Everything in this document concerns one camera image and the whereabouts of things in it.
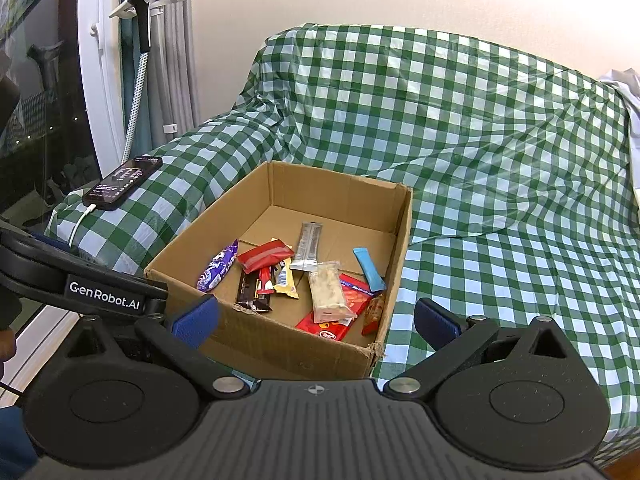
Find white door frame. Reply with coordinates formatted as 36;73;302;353
76;0;127;181

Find small orange candy packet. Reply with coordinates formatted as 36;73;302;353
361;294;387;337

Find red snack packet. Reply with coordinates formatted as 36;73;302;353
295;274;375;342

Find black garment steamer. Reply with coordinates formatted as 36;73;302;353
114;0;154;161

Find purple snack bar packet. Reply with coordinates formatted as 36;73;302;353
196;239;239;293

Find red square pouch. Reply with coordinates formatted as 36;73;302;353
237;240;295;275

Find cardboard box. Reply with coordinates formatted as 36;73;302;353
144;160;414;381

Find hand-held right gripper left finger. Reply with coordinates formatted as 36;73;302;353
62;294;251;402

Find green checkered cloth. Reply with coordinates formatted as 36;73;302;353
44;24;640;468

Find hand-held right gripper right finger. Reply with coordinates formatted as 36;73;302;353
381;297;573;402

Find black smartphone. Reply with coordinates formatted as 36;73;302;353
82;156;164;210

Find yellow and white snack packet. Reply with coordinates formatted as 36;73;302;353
270;237;301;301

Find silver stick packet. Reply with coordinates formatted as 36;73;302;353
290;221;323;272

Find clear beige noodle snack packet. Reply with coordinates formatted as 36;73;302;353
307;260;358;323

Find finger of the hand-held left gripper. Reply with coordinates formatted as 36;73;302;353
29;231;72;253

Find light blue stick packet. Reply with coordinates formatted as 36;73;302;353
352;246;388;293

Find person's blue pants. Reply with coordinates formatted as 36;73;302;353
0;406;40;480

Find white charging cable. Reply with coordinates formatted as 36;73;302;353
69;203;98;252

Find white deer printed sheet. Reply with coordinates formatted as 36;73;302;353
597;66;640;138

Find grey curtain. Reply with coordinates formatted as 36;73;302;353
149;0;202;133

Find dark brown chocolate bar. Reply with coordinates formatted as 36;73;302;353
235;272;273;313

